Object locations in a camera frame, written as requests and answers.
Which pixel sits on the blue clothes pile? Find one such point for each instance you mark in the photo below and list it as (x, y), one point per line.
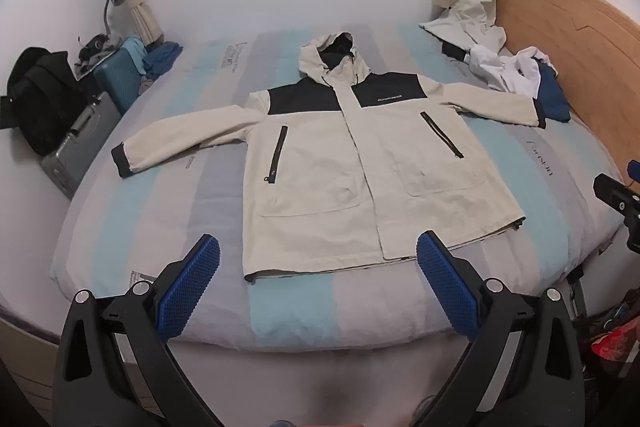
(162, 57)

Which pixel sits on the red bag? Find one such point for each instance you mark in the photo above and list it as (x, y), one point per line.
(617, 347)

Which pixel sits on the teal suitcase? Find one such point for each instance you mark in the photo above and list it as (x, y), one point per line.
(117, 79)

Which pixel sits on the grey clothes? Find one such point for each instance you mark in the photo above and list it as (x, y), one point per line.
(95, 61)

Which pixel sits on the crumpled cream jacket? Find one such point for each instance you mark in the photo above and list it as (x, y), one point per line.
(467, 22)

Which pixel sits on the black headphones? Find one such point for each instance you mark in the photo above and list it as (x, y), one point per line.
(95, 44)

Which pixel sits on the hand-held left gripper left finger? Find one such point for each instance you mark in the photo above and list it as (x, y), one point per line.
(190, 287)

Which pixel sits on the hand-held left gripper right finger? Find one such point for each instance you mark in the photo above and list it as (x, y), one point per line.
(445, 287)

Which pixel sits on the wooden headboard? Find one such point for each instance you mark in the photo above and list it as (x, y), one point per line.
(575, 37)

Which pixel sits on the cream and black hooded jacket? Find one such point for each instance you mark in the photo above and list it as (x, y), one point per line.
(320, 167)

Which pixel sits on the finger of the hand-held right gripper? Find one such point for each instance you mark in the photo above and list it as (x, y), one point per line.
(612, 194)
(635, 172)

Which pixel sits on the bed with striped blanket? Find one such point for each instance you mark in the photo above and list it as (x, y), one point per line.
(290, 307)

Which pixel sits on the beige cabinet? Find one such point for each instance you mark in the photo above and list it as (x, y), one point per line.
(25, 347)

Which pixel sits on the light teal cloth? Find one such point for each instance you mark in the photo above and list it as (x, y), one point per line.
(135, 54)

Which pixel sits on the silver suitcase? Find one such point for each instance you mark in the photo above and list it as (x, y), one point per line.
(75, 142)

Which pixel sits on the dark blue garment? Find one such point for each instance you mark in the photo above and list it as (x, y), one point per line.
(550, 99)

